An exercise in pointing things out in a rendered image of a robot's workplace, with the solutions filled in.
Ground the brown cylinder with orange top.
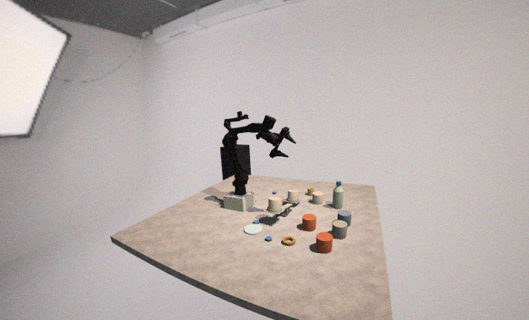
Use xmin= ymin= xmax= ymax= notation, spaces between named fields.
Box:
xmin=316 ymin=232 xmax=333 ymax=254
xmin=302 ymin=214 xmax=316 ymax=232

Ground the orange ring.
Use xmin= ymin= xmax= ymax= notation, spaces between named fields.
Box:
xmin=282 ymin=236 xmax=295 ymax=246

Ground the white round dish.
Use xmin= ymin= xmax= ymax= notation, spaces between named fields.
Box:
xmin=244 ymin=224 xmax=263 ymax=235

